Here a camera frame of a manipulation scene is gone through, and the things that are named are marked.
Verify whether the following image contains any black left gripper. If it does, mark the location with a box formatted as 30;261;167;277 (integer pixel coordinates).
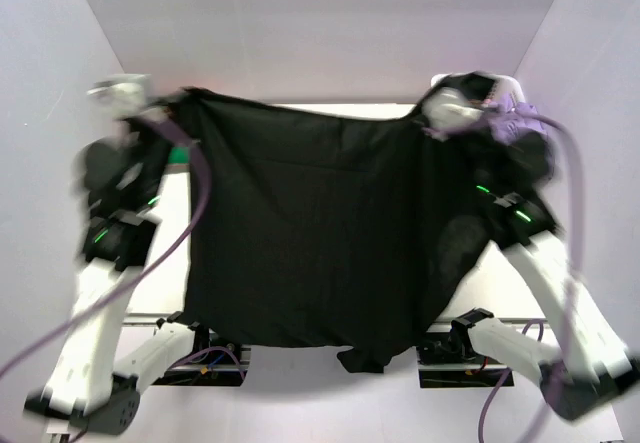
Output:
133;90;203;207

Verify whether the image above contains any black t shirt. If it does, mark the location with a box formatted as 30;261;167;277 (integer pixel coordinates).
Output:
171;88;489;373

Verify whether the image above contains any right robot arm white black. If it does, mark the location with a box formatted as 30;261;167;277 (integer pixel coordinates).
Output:
418;72;639;421

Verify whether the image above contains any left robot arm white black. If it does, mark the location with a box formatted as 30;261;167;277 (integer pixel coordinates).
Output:
24;107;212;442

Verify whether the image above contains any purple t shirt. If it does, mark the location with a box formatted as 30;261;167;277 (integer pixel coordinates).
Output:
489;94;555;184

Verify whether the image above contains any folded green t shirt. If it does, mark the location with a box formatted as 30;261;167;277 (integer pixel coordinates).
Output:
168;147;189;165

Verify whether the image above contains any white plastic laundry basket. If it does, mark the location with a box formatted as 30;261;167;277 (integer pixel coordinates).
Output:
430;72;527;109

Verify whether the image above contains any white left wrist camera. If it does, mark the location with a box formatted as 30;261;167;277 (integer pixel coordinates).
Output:
87;73;152;120

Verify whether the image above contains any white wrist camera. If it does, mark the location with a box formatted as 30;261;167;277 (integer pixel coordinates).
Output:
87;73;152;120
420;88;483;140

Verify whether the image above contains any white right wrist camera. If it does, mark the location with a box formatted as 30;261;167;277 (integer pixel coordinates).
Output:
420;88;483;140

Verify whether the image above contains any aluminium rail at table edge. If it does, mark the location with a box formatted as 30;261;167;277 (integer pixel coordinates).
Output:
119;287;561;330

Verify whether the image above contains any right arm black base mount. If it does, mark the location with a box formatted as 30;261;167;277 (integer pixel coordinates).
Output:
416;332;505;372

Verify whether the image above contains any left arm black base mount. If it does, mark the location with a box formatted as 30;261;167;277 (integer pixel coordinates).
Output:
154;332;251;387

